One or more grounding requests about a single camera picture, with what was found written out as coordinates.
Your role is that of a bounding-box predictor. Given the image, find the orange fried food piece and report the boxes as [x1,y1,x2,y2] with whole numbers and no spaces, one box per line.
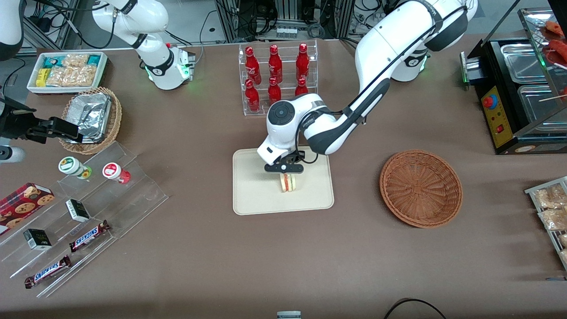
[545,20,567,38]

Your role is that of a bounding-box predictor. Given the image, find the large clear cracker bag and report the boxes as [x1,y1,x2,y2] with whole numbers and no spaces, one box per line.
[46,66,97,87]

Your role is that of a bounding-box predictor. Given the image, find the white plastic snack bin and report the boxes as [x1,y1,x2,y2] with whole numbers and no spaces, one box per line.
[27,52,108,95]

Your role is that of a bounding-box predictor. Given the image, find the black hot food display case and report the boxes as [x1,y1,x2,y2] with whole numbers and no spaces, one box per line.
[461,7,567,156]

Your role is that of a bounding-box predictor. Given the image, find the Snickers chocolate bar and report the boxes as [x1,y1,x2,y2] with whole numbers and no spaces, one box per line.
[24,255,72,289]
[69,220,111,253]

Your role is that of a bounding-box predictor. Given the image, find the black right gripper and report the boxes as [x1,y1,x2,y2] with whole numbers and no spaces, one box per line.
[27,116,83,144]

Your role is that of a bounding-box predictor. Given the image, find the tan wicker basket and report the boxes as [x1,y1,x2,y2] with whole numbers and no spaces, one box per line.
[59,87,122,155]

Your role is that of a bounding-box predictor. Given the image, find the small clear cracker bag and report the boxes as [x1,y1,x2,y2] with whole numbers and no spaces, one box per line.
[62,54,89,68]

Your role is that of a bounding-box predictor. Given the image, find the red cookie box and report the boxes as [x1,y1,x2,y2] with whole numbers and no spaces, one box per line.
[0,183,56,236]

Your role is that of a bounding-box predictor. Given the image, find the grey wire rack tray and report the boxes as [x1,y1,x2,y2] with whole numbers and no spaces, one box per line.
[525,176,567,271]

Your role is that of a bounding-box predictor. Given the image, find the grey box with green light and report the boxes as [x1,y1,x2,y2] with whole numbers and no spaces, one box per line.
[460,52,484,86]

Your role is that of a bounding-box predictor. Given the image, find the red sausage on stick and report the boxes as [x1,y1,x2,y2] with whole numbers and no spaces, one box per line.
[548,39,567,59]

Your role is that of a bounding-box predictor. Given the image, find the red lid white cup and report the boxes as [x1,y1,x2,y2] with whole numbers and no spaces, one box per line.
[102,163,131,184]

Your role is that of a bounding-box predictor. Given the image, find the clear acrylic stepped shelf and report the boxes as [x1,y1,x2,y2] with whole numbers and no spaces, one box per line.
[0,141,169,298]

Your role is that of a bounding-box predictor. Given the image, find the beige rectangular tray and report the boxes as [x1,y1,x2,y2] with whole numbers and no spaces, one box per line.
[233,144,334,216]

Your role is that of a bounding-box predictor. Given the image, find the aluminium foil container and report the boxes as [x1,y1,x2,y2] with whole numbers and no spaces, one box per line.
[66,93,112,144]

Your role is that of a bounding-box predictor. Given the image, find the small black box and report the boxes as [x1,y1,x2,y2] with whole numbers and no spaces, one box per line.
[23,229,52,251]
[66,199,91,222]

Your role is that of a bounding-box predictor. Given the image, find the clear acrylic bottle rack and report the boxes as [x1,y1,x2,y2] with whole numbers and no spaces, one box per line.
[238,40,318,117]

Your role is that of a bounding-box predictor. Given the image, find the aluminium frame equipment rack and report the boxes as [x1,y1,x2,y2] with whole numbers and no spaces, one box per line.
[215,0,356,43]

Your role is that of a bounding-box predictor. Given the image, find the triangular sandwich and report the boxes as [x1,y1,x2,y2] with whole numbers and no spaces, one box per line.
[279,174,299,193]

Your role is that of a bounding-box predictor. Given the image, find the black looped cable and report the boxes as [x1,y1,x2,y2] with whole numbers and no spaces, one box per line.
[384,298,448,319]

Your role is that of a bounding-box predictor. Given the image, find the brown wicker basket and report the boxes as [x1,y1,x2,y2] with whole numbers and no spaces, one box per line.
[380,150,463,229]

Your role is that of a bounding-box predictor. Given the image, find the green lid white cup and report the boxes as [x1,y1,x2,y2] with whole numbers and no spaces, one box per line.
[58,157,93,179]

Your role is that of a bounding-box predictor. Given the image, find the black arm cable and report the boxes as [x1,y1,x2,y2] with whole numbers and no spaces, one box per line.
[296,4,468,151]

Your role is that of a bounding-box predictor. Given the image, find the steel food pan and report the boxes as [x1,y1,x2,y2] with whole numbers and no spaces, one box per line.
[517,84,567,125]
[500,43,551,85]

